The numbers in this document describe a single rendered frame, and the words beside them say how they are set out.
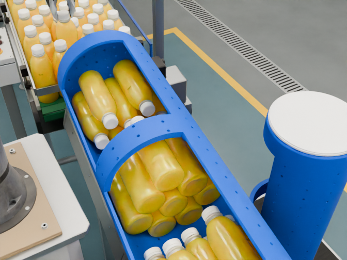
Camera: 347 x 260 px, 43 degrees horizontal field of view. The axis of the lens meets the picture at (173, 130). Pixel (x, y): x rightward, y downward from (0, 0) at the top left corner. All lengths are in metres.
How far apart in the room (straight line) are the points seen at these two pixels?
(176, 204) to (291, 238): 0.61
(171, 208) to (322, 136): 0.50
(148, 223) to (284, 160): 0.46
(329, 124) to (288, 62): 2.13
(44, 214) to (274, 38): 3.01
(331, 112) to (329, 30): 2.60
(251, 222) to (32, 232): 0.42
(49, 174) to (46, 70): 0.57
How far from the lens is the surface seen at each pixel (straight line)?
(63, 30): 1.54
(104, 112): 1.19
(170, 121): 1.00
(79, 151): 1.45
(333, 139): 1.32
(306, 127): 1.33
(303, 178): 1.33
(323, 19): 4.12
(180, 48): 3.49
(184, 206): 1.06
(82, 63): 1.35
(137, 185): 0.99
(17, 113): 1.74
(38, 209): 0.95
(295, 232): 1.54
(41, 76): 1.54
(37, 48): 1.51
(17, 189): 0.94
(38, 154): 1.07
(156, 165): 0.96
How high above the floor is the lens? 1.90
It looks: 43 degrees down
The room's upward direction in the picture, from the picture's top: 1 degrees clockwise
